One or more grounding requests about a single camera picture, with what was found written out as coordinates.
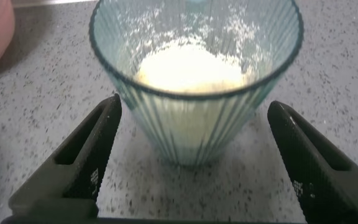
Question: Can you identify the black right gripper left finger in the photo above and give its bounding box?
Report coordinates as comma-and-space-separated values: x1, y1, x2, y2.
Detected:
7, 93, 122, 218

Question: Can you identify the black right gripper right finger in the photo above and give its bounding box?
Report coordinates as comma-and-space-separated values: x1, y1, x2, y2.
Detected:
267, 100, 358, 224

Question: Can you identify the pale yellow powder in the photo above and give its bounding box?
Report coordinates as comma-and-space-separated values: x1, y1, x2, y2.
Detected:
129, 42, 257, 156

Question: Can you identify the ribbed transparent teal cup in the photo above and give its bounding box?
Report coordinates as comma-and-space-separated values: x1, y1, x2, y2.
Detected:
88, 0, 305, 166

